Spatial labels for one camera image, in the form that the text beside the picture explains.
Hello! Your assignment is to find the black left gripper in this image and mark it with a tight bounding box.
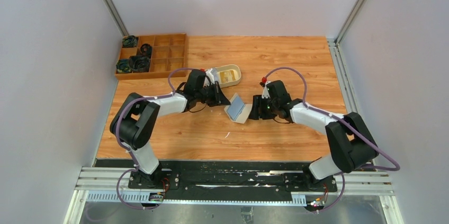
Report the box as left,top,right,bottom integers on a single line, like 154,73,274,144
196,81,231,107

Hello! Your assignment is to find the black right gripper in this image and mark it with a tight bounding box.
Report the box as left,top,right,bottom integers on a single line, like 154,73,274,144
249,94,279,120

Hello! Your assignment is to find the blue VIP card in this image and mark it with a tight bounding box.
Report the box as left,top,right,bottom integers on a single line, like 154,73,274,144
226,94,245,121

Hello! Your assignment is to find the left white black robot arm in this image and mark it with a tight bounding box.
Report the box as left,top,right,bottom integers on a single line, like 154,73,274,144
110,68,230,189

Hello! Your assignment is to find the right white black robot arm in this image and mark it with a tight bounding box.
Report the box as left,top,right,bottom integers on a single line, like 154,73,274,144
249,78,379,191

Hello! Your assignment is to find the yellow card in tray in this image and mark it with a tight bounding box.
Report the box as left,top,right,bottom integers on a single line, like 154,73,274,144
219,69,236,84

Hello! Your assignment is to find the beige plastic tray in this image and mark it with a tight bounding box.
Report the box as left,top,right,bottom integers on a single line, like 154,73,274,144
204,64,242,88

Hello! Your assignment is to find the wooden compartment tray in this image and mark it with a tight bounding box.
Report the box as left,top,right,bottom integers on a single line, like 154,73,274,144
114,33,188,80

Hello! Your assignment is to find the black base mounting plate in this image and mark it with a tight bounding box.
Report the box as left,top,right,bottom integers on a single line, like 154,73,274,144
94,159,376,202

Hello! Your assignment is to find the black coiled cable small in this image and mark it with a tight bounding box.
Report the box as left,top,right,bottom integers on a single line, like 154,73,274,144
139,43,152,58

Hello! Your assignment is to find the black coiled cable large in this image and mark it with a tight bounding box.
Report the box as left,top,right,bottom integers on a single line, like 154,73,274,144
128,56,150,73

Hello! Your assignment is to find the black coiled cable top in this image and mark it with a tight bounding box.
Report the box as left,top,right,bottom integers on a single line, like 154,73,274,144
122,35,139,49

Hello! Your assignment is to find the aluminium rail frame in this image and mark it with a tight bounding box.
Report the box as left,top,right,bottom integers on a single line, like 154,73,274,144
65,167,403,223

